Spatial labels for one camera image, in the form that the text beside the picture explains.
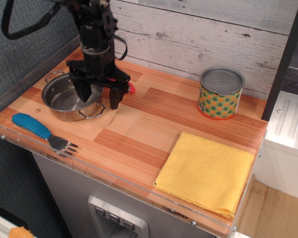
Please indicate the red handled spoon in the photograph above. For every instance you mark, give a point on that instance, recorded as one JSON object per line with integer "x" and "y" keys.
{"x": 130, "y": 88}

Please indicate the yellow rag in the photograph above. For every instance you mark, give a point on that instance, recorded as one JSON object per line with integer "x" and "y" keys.
{"x": 205, "y": 173}

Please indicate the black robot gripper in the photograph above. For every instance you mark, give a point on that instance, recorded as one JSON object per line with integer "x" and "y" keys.
{"x": 97, "y": 67}

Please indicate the grey cabinet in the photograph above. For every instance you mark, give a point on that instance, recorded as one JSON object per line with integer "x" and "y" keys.
{"x": 71, "y": 189}

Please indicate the dark grey right post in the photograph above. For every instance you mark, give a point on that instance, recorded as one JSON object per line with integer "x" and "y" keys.
{"x": 282, "y": 70}

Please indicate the silver steel pot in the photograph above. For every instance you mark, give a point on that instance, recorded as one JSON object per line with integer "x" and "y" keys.
{"x": 60, "y": 96}

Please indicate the green orange patterned can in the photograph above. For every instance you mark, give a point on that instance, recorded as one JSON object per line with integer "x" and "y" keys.
{"x": 219, "y": 92}

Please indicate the grey dispenser panel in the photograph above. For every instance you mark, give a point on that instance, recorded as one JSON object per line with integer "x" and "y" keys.
{"x": 111, "y": 221}

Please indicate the blue handled fork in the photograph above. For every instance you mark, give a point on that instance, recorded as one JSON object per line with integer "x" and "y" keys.
{"x": 58, "y": 144}

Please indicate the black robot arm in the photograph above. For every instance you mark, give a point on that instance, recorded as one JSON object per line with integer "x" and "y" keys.
{"x": 97, "y": 27}

